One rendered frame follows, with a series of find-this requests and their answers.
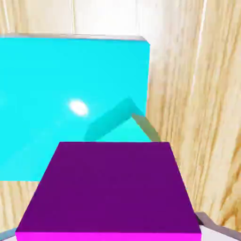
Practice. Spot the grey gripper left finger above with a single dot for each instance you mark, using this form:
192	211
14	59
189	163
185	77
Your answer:
6	235

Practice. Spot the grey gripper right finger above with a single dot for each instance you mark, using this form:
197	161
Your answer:
216	231

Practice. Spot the small magenta cube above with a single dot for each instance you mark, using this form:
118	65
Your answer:
109	188

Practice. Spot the large cyan box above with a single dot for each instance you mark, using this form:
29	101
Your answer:
56	84

